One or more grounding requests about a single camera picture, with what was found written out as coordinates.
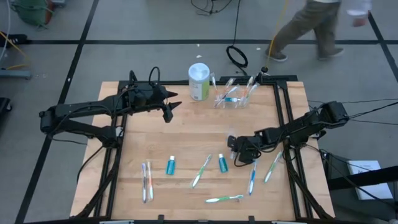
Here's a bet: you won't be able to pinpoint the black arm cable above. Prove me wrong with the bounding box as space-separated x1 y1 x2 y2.
76 144 105 184

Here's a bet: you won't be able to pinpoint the black camera cable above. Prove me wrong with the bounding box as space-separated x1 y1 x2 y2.
148 66 161 86
233 149 261 168

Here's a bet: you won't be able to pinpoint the black right camera cable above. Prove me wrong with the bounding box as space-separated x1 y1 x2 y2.
233 149 261 168

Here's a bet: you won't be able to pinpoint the black hanging coiled cable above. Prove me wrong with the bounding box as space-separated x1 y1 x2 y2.
226 0 249 68

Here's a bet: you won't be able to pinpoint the black stand bar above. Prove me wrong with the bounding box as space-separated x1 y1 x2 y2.
326 166 398 191

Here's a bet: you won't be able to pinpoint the red white cup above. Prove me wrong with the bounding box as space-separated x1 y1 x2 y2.
346 9 369 28

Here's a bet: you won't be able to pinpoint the white paper booklet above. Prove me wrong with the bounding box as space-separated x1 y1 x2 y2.
347 160 394 201

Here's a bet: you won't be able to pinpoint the black chair base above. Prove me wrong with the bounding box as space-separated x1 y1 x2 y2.
0 96 13 125

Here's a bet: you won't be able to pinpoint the clear acrylic organizer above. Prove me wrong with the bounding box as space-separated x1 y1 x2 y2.
212 81 252 110

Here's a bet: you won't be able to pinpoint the black aluminium table frame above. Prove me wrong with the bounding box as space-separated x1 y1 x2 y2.
73 70 336 224

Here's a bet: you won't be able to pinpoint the person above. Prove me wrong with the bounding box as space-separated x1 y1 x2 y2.
266 0 373 62

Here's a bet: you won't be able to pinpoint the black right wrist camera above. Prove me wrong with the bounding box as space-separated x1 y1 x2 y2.
226 134 239 150

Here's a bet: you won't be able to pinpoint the black left camera cable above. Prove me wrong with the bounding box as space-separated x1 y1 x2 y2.
148 66 161 86

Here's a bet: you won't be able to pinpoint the red toothbrush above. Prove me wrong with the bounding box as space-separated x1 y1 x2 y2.
210 73 220 96

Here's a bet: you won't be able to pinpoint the white green wipes canister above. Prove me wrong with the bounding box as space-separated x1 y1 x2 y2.
187 62 211 102

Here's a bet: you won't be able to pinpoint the person's foot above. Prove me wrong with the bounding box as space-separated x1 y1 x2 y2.
0 32 28 48

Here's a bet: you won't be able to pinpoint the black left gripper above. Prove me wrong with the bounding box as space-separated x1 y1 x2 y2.
133 83 183 112

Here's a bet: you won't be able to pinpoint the black floor cables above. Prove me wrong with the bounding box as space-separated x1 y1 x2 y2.
190 0 233 16

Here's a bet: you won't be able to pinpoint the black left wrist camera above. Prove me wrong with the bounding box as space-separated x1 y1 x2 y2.
162 107 174 124

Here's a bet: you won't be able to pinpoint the dark storage bin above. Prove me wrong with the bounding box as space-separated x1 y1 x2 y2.
322 151 398 224

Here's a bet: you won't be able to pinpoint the grey stand base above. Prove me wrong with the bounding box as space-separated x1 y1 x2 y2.
0 68 33 80

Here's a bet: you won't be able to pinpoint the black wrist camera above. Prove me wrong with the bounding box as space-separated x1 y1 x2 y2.
226 134 239 150
162 107 174 124

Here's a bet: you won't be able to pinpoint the yellow hanging cable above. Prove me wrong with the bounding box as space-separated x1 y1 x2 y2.
266 0 290 68

